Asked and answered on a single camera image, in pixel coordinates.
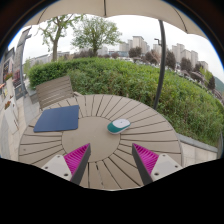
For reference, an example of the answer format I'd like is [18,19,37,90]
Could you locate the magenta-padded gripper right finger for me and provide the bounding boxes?
[131,143,184,186]

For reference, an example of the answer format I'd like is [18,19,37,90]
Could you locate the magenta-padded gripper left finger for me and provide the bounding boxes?
[41,143,92,186]

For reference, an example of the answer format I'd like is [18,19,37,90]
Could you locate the white and teal computer mouse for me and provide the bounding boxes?
[106,118,132,135]

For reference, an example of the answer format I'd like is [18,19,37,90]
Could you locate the dark blue mouse pad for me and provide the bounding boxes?
[33,104,80,133]

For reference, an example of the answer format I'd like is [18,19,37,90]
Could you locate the white planter with flowers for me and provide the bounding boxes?
[3,98,19,134]

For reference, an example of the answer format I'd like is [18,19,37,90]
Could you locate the slatted wooden outdoor chair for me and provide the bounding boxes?
[35,75,83,111]

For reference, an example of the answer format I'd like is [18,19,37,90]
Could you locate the trimmed green hedge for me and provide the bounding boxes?
[28,57,224,148]

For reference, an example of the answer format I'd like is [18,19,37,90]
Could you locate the curved dark parasol pole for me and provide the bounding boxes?
[152,19,167,111]

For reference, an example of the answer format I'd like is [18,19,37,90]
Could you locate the tall dark sign board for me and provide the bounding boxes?
[13,28,33,101]

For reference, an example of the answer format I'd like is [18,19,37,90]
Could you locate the distant high-rise buildings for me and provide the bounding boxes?
[118,35,209,71]

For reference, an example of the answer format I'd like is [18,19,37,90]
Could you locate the tall thin-crowned tree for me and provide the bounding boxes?
[36,13,84,63]

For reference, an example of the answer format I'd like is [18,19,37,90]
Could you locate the round full-crowned tree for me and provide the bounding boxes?
[71,15,123,56]

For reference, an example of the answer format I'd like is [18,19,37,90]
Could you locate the beige parasol canopy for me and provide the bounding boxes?
[24,0,208,39]

